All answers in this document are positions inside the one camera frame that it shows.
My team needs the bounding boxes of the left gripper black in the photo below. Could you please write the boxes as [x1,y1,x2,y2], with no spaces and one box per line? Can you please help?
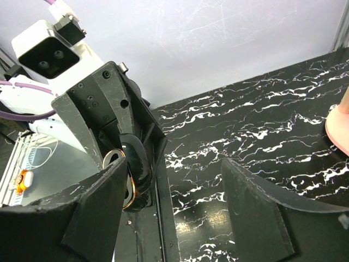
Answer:
[51,61,152,172]

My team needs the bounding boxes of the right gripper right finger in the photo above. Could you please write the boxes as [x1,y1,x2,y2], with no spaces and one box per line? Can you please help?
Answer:
[221,158,348,261]

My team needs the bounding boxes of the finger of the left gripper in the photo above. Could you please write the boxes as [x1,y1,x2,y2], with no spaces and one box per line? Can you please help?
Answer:
[114,104,180,261]

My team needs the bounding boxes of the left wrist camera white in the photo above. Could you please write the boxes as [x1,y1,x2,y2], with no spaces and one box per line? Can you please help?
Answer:
[11,15,104,93]

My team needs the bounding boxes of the pink three-tier shelf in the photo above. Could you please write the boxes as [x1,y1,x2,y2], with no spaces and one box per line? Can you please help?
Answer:
[325,88,348,156]

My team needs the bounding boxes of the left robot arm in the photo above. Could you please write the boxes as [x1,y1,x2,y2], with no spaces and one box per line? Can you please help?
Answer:
[1,62,180,261]

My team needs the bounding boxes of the white earbud charging case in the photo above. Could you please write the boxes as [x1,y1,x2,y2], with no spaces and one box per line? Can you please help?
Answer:
[15,169,34,195]

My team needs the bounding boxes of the black earbud charging case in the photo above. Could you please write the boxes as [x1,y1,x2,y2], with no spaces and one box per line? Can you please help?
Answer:
[103,134,153,212]

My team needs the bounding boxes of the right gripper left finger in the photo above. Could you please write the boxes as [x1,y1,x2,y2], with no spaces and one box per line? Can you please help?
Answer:
[1,158,128,261]

